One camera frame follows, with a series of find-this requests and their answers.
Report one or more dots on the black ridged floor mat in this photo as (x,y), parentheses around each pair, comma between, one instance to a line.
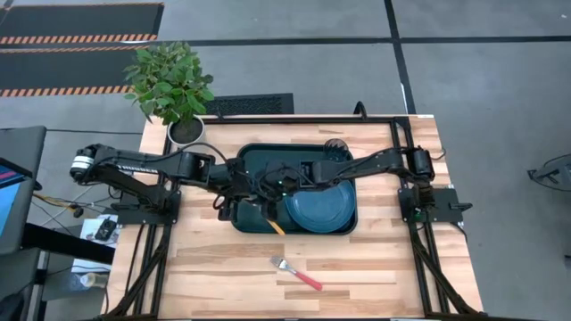
(250,104)

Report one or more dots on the dark cup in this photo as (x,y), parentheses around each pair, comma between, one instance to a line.
(335,149)

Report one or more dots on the black desk bar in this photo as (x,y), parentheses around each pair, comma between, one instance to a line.
(67,243)

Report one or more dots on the clear plastic bottle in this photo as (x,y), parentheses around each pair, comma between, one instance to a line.
(94,280)

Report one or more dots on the black handheld controller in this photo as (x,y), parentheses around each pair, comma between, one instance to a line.
(106,229)

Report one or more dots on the blue plate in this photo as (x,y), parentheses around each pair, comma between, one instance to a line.
(325,209)

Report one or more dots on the black hazard-striped floor mat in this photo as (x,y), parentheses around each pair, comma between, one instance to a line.
(62,69)
(80,20)

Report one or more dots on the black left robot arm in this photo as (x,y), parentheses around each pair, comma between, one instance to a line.
(134,158)

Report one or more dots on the green leafy plant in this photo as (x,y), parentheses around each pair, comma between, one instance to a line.
(169,80)

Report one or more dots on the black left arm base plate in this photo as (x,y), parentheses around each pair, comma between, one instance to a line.
(134,214)

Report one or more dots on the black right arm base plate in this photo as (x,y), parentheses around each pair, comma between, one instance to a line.
(446,200)

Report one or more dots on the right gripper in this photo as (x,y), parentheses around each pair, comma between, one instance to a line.
(296,176)

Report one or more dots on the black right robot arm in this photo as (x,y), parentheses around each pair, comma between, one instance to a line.
(374,162)

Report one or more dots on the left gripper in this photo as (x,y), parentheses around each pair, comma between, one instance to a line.
(243,183)

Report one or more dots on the white plant pot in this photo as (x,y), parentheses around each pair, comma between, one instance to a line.
(185,131)

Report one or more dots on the grey monitor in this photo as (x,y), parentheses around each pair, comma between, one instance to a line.
(22,147)

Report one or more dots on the dark green tray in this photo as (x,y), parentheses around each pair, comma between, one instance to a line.
(254,156)

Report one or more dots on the white paper sheet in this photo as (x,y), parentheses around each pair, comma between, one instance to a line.
(91,227)

